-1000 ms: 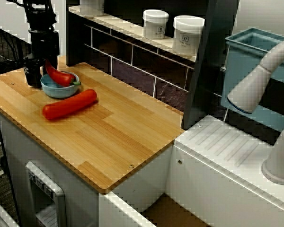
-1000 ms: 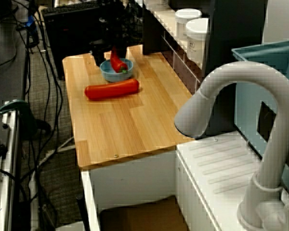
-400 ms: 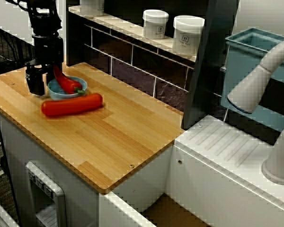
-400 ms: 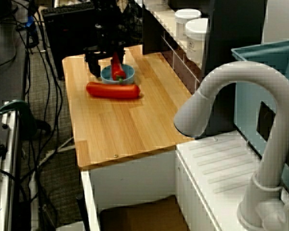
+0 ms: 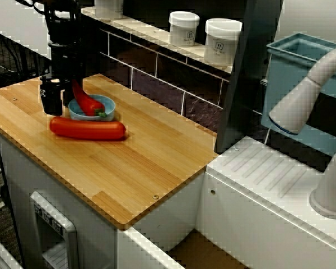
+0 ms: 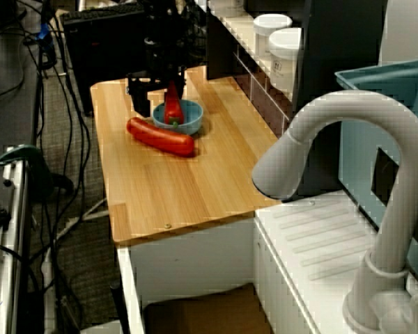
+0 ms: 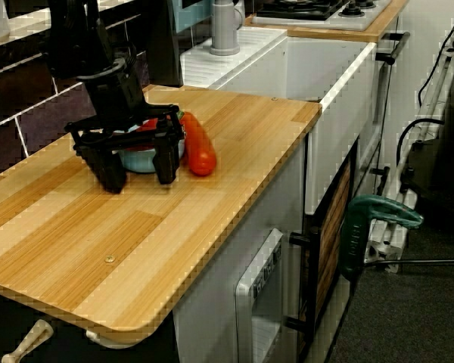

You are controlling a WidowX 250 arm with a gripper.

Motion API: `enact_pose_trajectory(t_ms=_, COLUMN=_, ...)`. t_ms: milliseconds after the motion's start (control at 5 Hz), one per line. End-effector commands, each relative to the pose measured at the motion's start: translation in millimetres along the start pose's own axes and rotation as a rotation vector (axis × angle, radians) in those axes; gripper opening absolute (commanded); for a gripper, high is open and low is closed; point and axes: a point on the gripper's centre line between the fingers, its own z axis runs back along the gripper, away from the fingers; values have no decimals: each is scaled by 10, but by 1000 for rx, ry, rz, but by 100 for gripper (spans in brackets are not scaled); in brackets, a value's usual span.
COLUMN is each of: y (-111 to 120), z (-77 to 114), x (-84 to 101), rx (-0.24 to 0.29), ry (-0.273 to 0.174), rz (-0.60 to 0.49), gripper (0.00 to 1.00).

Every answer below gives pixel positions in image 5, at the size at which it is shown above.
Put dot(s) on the white lidded jar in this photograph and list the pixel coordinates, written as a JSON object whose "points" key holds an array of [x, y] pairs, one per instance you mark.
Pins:
{"points": [[221, 42], [109, 8], [183, 28]]}

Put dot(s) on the light blue bowl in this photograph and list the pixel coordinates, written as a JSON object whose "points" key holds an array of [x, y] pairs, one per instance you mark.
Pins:
{"points": [[109, 105]]}

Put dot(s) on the white metal rack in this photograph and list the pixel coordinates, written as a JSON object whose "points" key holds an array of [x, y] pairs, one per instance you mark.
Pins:
{"points": [[0, 252]]}

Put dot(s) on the teal plastic bin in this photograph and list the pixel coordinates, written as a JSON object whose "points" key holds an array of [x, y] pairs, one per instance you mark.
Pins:
{"points": [[282, 73]]}

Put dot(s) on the white toy faucet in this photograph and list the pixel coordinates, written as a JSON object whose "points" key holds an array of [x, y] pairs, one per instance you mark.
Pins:
{"points": [[296, 106]]}

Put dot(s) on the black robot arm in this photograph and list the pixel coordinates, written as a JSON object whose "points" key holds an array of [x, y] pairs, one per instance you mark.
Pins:
{"points": [[63, 19]]}

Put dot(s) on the dark grey upright panel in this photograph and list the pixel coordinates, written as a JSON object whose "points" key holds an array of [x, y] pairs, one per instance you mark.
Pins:
{"points": [[249, 84]]}

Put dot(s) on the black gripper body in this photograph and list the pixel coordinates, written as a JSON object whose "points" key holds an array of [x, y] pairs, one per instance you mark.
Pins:
{"points": [[67, 61]]}

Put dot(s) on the white toy kitchen unit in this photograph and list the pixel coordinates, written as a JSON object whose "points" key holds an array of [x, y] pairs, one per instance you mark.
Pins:
{"points": [[254, 224]]}

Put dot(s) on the red toy chili pepper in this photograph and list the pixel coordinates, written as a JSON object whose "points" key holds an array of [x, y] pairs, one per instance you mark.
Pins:
{"points": [[86, 103]]}

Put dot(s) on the red toy sausage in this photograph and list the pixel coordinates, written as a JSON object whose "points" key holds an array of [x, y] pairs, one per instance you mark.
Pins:
{"points": [[86, 129]]}

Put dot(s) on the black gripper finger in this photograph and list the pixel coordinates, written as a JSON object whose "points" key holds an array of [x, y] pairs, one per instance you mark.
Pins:
{"points": [[51, 98]]}

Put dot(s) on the dark tile backsplash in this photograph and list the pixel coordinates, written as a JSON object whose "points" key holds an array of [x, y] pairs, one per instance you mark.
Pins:
{"points": [[156, 78]]}

